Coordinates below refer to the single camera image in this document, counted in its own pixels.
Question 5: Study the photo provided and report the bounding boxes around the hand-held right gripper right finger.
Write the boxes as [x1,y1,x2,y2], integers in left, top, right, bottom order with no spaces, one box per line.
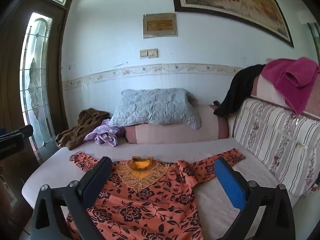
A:
[214,158,297,240]

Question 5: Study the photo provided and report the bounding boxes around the orange floral shirt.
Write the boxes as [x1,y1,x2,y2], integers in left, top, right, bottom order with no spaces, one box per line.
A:
[66,149,247,240]

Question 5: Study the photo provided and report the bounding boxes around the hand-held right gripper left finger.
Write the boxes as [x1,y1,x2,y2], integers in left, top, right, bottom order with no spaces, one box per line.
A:
[30,156,113,240]

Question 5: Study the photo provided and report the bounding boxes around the pink sofa bed mattress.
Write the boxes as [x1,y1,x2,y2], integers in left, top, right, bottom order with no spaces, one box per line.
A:
[21,135,302,240]

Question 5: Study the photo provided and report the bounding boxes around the magenta cloth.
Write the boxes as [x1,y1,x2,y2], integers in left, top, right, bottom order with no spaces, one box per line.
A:
[260,57,320,115]

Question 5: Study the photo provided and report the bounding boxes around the small framed plaque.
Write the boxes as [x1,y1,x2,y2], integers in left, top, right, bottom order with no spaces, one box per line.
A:
[142,12,178,39]

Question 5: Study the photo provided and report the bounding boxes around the black cloth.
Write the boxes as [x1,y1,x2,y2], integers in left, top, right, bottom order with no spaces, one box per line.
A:
[213,64,266,117]

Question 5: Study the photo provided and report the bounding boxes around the brown cloth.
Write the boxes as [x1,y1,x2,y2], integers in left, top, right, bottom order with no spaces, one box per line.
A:
[55,108,110,151]

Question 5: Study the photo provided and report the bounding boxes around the pink bolster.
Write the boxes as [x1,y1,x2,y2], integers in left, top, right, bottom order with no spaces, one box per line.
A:
[124,104,229,145]

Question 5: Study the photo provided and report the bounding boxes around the beige light switch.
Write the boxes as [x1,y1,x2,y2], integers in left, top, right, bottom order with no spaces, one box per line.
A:
[139,48,159,59]

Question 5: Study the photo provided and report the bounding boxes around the large framed painting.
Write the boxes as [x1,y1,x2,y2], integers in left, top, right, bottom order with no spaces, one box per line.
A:
[170,0,294,48]

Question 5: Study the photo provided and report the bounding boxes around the striped floral sofa backrest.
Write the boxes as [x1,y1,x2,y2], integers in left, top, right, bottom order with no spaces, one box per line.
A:
[231,97,320,198]

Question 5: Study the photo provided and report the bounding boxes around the purple floral cloth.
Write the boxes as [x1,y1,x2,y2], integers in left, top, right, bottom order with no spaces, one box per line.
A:
[83,119,125,147]

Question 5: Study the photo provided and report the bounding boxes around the grey quilted pillow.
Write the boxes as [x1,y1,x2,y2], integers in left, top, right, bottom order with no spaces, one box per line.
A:
[109,88,202,130]

